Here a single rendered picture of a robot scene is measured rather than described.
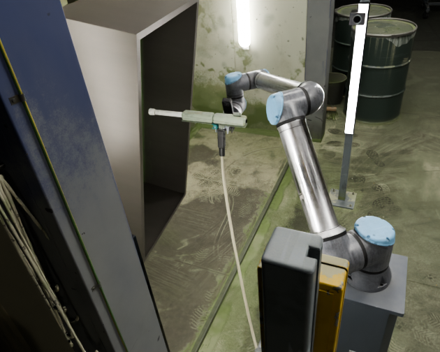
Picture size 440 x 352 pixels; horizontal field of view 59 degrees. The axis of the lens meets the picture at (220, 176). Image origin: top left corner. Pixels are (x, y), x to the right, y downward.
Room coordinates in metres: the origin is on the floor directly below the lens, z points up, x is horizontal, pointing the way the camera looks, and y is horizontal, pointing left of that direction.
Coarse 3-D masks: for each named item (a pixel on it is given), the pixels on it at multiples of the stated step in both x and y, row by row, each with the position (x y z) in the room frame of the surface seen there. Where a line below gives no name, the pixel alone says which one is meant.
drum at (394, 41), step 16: (352, 32) 3.67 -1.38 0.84; (352, 48) 3.63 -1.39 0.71; (368, 48) 3.44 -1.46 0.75; (384, 48) 3.37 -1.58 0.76; (400, 48) 3.37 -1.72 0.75; (368, 64) 3.43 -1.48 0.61; (384, 64) 3.37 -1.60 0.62; (400, 64) 3.37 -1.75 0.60; (368, 80) 3.42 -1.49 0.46; (384, 80) 3.36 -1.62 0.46; (400, 80) 3.39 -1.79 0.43; (368, 96) 3.40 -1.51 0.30; (384, 96) 3.35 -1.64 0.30; (400, 96) 3.42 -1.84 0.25; (368, 112) 3.39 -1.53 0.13; (384, 112) 3.36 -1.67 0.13
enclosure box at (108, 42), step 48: (96, 0) 1.66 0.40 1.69; (144, 0) 1.72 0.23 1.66; (192, 0) 1.81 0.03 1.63; (96, 48) 1.39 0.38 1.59; (144, 48) 2.01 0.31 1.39; (192, 48) 1.91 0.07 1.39; (96, 96) 1.41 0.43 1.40; (144, 96) 2.03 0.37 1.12; (192, 96) 1.92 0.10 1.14; (144, 144) 2.05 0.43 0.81; (144, 192) 1.97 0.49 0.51; (144, 240) 1.42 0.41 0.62
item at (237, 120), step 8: (152, 112) 1.73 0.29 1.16; (160, 112) 1.72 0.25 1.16; (168, 112) 1.70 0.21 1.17; (176, 112) 1.69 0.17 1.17; (184, 112) 1.66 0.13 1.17; (192, 112) 1.66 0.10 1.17; (200, 112) 1.65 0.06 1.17; (208, 112) 1.65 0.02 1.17; (184, 120) 1.66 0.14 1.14; (192, 120) 1.64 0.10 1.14; (200, 120) 1.63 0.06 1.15; (208, 120) 1.61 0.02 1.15; (216, 120) 1.60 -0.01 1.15; (224, 120) 1.58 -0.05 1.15; (232, 120) 1.57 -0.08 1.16; (240, 120) 1.56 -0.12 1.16; (224, 136) 1.60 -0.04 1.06; (224, 144) 1.59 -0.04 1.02; (224, 152) 1.59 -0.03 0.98
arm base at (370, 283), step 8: (360, 272) 1.00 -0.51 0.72; (368, 272) 0.98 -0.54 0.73; (376, 272) 0.98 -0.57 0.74; (384, 272) 0.99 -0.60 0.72; (352, 280) 1.01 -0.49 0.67; (360, 280) 0.99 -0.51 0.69; (368, 280) 0.98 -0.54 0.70; (376, 280) 0.97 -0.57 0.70; (384, 280) 0.98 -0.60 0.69; (360, 288) 0.97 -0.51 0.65; (368, 288) 0.96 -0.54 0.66; (376, 288) 0.96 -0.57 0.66; (384, 288) 0.97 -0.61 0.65
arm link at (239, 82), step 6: (234, 72) 1.95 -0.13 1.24; (240, 72) 1.93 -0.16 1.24; (228, 78) 1.88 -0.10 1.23; (234, 78) 1.87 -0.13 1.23; (240, 78) 1.89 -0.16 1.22; (246, 78) 1.90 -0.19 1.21; (228, 84) 1.88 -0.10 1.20; (234, 84) 1.87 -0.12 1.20; (240, 84) 1.88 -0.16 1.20; (246, 84) 1.88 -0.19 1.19; (228, 90) 1.88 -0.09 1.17; (234, 90) 1.87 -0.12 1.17; (240, 90) 1.87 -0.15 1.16; (246, 90) 1.90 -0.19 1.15; (228, 96) 1.88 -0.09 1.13; (234, 96) 1.86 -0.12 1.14; (240, 96) 1.87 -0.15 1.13
